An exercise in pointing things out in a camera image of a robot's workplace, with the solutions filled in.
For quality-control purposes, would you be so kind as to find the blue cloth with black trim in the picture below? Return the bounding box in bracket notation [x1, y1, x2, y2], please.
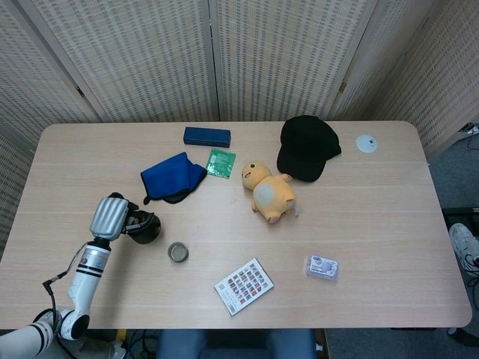
[140, 151, 209, 206]

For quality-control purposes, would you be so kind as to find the black baseball cap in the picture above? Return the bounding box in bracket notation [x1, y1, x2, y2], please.
[276, 115, 342, 183]

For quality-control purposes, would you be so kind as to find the black round lidded container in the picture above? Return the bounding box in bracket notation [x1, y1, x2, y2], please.
[125, 209, 162, 245]

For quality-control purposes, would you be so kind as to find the white card with stamp pictures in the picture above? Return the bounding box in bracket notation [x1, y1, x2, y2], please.
[213, 257, 275, 317]

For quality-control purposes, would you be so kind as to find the black table foot bar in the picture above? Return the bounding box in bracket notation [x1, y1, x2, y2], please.
[441, 206, 479, 218]

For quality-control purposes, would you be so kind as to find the purple tissue pack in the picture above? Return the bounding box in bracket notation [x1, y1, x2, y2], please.
[303, 254, 341, 280]

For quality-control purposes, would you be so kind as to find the blue chair seat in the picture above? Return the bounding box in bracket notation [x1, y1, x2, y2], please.
[155, 328, 319, 359]

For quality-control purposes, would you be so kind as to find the long dark blue box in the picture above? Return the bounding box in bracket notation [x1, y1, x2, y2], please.
[183, 126, 233, 149]

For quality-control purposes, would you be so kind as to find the woven wooden screen panel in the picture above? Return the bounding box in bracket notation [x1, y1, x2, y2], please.
[207, 0, 379, 123]
[329, 0, 479, 158]
[0, 0, 104, 259]
[18, 0, 220, 123]

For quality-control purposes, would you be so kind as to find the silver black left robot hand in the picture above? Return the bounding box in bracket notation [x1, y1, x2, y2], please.
[88, 192, 141, 242]

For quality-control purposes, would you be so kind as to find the white round table grommet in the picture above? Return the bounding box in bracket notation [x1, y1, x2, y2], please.
[355, 134, 379, 154]

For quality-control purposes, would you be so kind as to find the small metal tin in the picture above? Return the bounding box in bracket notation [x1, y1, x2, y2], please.
[167, 242, 190, 263]

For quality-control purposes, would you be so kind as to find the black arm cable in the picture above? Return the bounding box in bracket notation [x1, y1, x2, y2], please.
[42, 242, 89, 337]

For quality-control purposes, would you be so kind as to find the yellow plush duck toy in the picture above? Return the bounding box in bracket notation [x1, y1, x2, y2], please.
[240, 160, 302, 224]

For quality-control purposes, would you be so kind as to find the green foil sachet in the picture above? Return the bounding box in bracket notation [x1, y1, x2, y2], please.
[205, 148, 237, 180]

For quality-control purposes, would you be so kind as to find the white sneaker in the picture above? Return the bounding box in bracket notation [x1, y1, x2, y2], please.
[448, 223, 479, 271]

